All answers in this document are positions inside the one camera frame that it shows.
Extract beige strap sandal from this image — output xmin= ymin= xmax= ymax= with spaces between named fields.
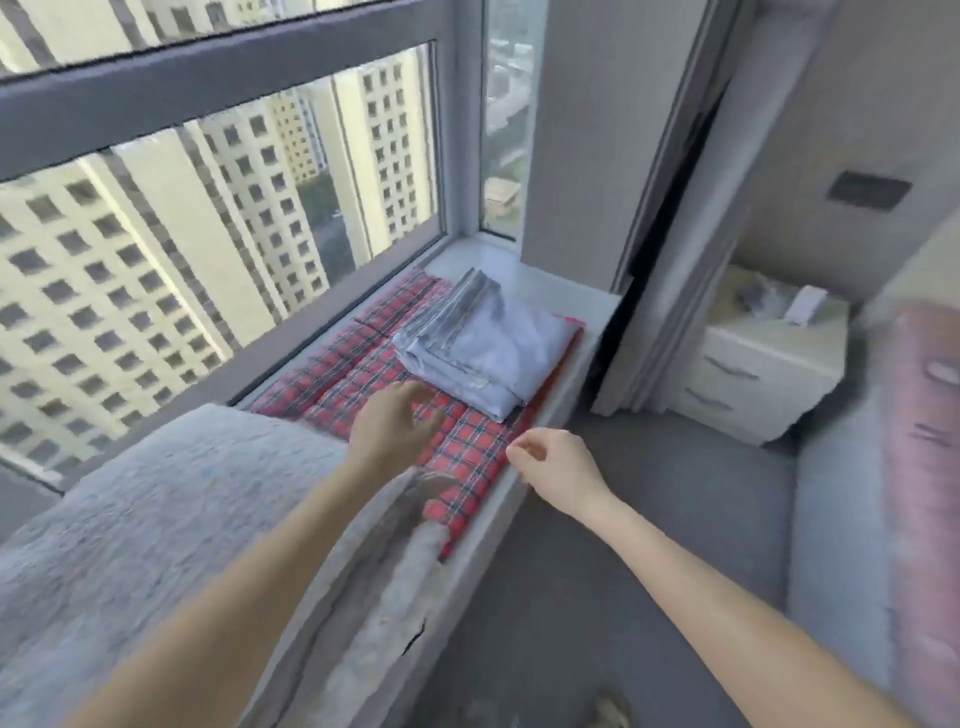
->
xmin=589 ymin=693 xmax=633 ymax=728

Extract person's left hand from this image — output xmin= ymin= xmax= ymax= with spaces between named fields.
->
xmin=348 ymin=379 xmax=449 ymax=483

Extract dark wall switch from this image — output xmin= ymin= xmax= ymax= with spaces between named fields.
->
xmin=828 ymin=169 xmax=914 ymax=212

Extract person's left forearm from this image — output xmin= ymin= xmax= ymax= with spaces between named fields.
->
xmin=67 ymin=457 xmax=395 ymax=728

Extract blue-grey folded cloth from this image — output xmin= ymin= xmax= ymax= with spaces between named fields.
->
xmin=393 ymin=267 xmax=581 ymax=425

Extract cream nightstand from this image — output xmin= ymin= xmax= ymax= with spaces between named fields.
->
xmin=667 ymin=267 xmax=852 ymax=447

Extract blue crumpled pouch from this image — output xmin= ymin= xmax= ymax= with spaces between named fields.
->
xmin=738 ymin=274 xmax=797 ymax=320

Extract grey curtain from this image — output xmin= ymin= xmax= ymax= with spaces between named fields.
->
xmin=592 ymin=0 xmax=849 ymax=419

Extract red plaid folded cloth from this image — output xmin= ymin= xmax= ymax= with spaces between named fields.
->
xmin=247 ymin=270 xmax=587 ymax=564

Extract person's right forearm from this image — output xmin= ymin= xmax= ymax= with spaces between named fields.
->
xmin=577 ymin=487 xmax=920 ymax=728

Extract person's right hand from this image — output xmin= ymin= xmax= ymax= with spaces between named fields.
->
xmin=505 ymin=427 xmax=618 ymax=524

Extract folded bedding on windowsill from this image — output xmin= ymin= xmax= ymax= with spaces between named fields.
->
xmin=0 ymin=0 xmax=549 ymax=497

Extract floral white pillow grey trim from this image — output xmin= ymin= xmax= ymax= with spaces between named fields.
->
xmin=0 ymin=402 xmax=459 ymax=728

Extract white window sill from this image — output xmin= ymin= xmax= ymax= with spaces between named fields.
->
xmin=382 ymin=235 xmax=624 ymax=728

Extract pink bear print bedsheet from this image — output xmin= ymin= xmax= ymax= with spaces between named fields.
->
xmin=877 ymin=307 xmax=960 ymax=728

